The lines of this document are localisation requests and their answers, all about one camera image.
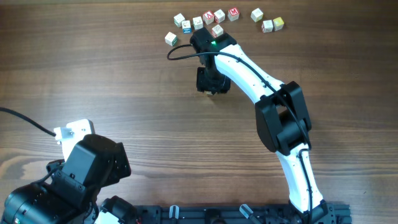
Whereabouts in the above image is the red-sided wooden block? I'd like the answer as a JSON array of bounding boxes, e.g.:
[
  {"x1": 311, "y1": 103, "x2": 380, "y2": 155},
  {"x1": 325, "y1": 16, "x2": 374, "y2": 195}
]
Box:
[
  {"x1": 211, "y1": 24, "x2": 224, "y2": 38},
  {"x1": 261, "y1": 20, "x2": 274, "y2": 33}
]

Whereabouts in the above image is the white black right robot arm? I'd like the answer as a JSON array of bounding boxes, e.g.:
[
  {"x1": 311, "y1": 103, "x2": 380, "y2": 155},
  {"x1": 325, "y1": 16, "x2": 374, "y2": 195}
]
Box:
[{"x1": 190, "y1": 28, "x2": 338, "y2": 223}]

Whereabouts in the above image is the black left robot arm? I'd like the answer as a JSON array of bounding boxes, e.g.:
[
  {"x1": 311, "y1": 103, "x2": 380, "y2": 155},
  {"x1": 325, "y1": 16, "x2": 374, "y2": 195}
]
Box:
[{"x1": 1, "y1": 134, "x2": 131, "y2": 223}]

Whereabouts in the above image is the green-sided wooden block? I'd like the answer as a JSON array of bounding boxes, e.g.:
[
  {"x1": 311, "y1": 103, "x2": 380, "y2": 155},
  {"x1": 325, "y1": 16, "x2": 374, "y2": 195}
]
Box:
[{"x1": 165, "y1": 32, "x2": 178, "y2": 46}]

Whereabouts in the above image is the plain wooden picture block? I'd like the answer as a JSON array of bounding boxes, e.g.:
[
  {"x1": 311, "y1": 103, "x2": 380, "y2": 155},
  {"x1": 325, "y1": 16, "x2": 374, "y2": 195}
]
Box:
[{"x1": 192, "y1": 16, "x2": 203, "y2": 30}]

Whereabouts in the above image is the blue-sided wooden block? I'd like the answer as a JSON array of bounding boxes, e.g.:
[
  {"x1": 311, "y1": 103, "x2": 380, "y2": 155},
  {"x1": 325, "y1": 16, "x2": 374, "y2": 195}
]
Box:
[{"x1": 182, "y1": 21, "x2": 192, "y2": 34}]

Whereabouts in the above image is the red letter A block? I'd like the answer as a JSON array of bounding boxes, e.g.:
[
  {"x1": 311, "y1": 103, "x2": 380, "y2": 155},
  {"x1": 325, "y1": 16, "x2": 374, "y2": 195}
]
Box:
[{"x1": 202, "y1": 11, "x2": 215, "y2": 25}]

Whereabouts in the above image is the wooden block beside A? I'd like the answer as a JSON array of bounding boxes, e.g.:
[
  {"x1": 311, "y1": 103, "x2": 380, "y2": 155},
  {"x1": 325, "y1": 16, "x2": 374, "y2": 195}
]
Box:
[{"x1": 214, "y1": 9, "x2": 225, "y2": 24}]

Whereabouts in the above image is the green-edged wooden block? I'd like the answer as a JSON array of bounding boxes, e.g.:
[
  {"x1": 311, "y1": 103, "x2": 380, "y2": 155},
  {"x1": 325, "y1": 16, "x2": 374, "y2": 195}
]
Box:
[{"x1": 174, "y1": 13, "x2": 185, "y2": 27}]

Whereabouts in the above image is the red letter M block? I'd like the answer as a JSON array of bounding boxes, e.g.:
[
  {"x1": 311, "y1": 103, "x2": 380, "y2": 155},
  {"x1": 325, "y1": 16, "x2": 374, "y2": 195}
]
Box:
[{"x1": 228, "y1": 7, "x2": 240, "y2": 21}]

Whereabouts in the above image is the plain wooden block right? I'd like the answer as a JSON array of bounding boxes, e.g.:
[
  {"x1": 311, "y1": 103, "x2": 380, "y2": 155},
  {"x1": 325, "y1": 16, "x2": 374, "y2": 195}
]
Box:
[{"x1": 251, "y1": 8, "x2": 264, "y2": 22}]

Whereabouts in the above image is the yellow wooden block right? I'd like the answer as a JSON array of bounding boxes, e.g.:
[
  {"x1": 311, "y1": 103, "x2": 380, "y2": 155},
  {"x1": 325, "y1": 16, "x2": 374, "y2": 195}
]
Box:
[{"x1": 272, "y1": 17, "x2": 284, "y2": 31}]

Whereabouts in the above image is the black right camera cable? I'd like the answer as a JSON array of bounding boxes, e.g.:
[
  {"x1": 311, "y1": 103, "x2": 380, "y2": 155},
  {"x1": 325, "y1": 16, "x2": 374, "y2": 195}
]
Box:
[{"x1": 166, "y1": 44, "x2": 313, "y2": 218}]

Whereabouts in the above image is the black camera cable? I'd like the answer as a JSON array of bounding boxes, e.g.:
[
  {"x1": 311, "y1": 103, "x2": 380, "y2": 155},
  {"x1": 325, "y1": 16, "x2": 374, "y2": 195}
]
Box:
[
  {"x1": 0, "y1": 106, "x2": 57, "y2": 138},
  {"x1": 166, "y1": 44, "x2": 313, "y2": 218}
]

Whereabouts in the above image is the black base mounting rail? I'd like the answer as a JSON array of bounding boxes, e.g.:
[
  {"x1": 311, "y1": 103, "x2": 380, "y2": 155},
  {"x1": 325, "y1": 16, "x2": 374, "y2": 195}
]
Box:
[{"x1": 135, "y1": 202, "x2": 353, "y2": 224}]

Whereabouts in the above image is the black left camera cable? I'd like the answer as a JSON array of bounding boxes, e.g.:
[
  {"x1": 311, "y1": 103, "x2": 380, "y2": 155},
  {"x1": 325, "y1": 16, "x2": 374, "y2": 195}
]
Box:
[{"x1": 0, "y1": 106, "x2": 57, "y2": 138}]

